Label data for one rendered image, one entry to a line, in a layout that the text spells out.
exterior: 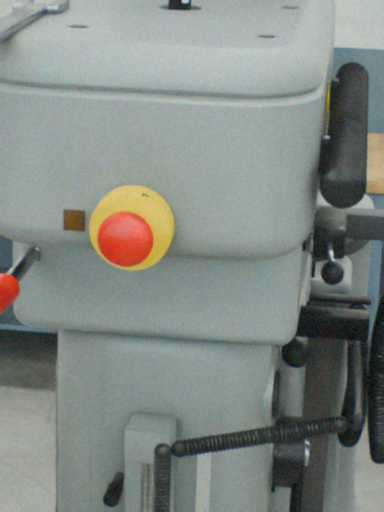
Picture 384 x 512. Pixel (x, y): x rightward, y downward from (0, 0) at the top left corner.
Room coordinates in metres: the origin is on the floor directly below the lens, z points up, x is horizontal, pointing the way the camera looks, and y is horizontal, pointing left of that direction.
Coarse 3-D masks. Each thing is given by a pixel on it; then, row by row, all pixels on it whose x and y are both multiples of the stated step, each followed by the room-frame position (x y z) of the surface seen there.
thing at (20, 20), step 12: (24, 0) 1.13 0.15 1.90; (60, 0) 1.14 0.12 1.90; (12, 12) 1.05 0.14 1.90; (24, 12) 1.05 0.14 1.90; (36, 12) 1.07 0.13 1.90; (48, 12) 1.10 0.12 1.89; (0, 24) 0.99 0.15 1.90; (12, 24) 1.00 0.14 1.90; (24, 24) 1.03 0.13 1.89; (0, 36) 0.96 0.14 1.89
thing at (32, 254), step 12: (24, 252) 1.05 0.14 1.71; (36, 252) 1.05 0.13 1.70; (24, 264) 1.02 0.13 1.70; (0, 276) 0.97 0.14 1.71; (12, 276) 0.97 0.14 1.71; (0, 288) 0.94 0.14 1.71; (12, 288) 0.96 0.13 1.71; (0, 300) 0.93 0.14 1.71; (12, 300) 0.95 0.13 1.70; (0, 312) 0.92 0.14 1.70
